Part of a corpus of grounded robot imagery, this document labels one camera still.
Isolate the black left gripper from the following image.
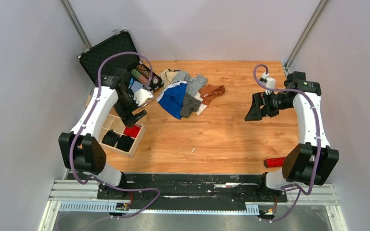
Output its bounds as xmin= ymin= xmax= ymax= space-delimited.
xmin=114 ymin=90 xmax=147 ymax=129

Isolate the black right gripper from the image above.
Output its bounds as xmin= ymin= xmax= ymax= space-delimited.
xmin=245 ymin=90 xmax=293 ymax=121

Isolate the red underwear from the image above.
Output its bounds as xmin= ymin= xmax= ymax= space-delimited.
xmin=123 ymin=125 xmax=142 ymax=139

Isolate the black pinstriped underwear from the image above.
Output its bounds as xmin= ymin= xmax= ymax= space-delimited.
xmin=102 ymin=130 xmax=120 ymax=148

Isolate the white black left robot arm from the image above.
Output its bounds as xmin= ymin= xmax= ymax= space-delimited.
xmin=58 ymin=68 xmax=146 ymax=199

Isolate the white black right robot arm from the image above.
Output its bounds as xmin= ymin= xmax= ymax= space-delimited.
xmin=156 ymin=71 xmax=339 ymax=201

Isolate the rolled black underwear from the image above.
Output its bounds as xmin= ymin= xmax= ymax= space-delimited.
xmin=116 ymin=135 xmax=134 ymax=152

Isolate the blue underwear white waistband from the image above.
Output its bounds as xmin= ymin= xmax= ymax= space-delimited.
xmin=157 ymin=81 xmax=187 ymax=120

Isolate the brown underwear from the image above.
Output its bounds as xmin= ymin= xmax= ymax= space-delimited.
xmin=199 ymin=84 xmax=225 ymax=106

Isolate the beige underwear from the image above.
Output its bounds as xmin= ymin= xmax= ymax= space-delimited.
xmin=159 ymin=69 xmax=178 ymax=88

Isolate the grey-green underwear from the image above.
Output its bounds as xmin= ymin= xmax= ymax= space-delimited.
xmin=180 ymin=94 xmax=201 ymax=118

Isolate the grey striped underwear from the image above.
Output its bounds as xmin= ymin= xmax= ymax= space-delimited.
xmin=172 ymin=71 xmax=208 ymax=97

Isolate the wooden compartment tray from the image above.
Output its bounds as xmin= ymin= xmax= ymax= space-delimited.
xmin=99 ymin=114 xmax=145 ymax=157

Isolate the red glitter lint roller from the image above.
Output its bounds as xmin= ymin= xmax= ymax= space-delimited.
xmin=264 ymin=157 xmax=285 ymax=168

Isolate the black aluminium poker chip case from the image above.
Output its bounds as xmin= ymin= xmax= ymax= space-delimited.
xmin=77 ymin=30 xmax=164 ymax=92

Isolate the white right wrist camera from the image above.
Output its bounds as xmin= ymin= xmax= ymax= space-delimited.
xmin=260 ymin=72 xmax=276 ymax=95

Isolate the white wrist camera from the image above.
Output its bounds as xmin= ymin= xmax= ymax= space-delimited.
xmin=260 ymin=72 xmax=276 ymax=95
xmin=133 ymin=89 xmax=155 ymax=108

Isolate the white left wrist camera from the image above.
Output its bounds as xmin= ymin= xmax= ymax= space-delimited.
xmin=133 ymin=89 xmax=155 ymax=108

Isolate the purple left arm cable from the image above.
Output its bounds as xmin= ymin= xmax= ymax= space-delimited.
xmin=68 ymin=51 xmax=161 ymax=220

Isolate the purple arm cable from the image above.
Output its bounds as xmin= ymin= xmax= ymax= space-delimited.
xmin=68 ymin=51 xmax=161 ymax=220
xmin=252 ymin=64 xmax=322 ymax=223

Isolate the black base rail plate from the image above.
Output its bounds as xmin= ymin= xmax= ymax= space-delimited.
xmin=66 ymin=172 xmax=321 ymax=211

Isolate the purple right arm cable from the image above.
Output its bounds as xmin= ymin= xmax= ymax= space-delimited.
xmin=252 ymin=64 xmax=322 ymax=223

